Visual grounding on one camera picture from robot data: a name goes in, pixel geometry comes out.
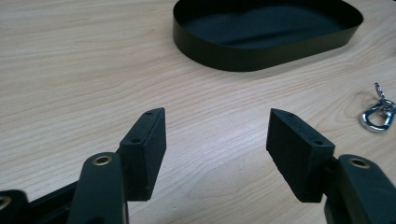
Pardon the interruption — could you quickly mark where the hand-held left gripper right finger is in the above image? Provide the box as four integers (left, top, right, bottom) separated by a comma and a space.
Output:
265, 107, 396, 224

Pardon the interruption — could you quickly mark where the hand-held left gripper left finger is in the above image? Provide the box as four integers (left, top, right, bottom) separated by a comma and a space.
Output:
66, 107, 167, 224

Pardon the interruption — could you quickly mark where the silver clasp keychain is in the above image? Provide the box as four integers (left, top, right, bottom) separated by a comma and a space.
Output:
360, 82, 396, 133

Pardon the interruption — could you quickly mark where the black oval tray stand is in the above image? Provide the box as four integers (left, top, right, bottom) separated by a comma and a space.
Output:
172, 0, 364, 73

